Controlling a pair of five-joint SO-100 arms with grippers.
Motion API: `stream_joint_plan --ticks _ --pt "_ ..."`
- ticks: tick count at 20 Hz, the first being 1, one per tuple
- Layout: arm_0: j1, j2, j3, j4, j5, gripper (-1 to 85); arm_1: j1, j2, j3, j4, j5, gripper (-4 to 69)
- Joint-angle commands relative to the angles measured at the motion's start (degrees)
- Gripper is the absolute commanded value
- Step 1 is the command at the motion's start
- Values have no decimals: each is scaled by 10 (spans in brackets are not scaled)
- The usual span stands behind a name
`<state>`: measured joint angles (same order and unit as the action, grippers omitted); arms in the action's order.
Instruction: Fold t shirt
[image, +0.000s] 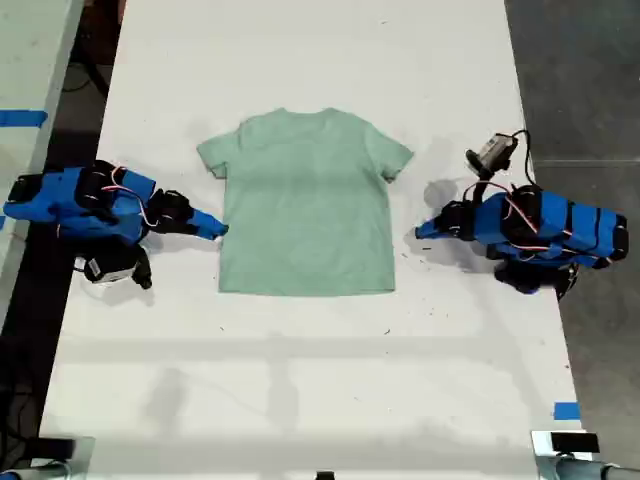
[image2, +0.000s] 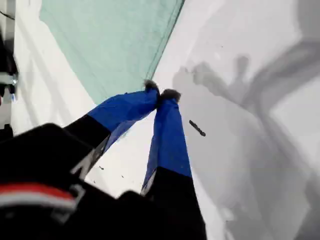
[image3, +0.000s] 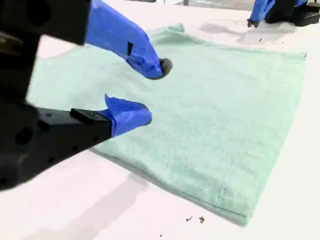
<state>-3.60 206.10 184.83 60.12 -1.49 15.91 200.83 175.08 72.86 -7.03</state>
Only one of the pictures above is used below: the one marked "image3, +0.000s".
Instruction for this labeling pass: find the narrow blue gripper finger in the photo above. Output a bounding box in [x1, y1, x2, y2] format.
[12, 93, 153, 187]

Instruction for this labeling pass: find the wide blue gripper finger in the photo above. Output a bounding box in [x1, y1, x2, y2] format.
[247, 0, 270, 29]
[42, 0, 174, 81]

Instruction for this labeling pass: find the pale green T-shirt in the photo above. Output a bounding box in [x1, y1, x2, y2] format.
[26, 22, 308, 227]

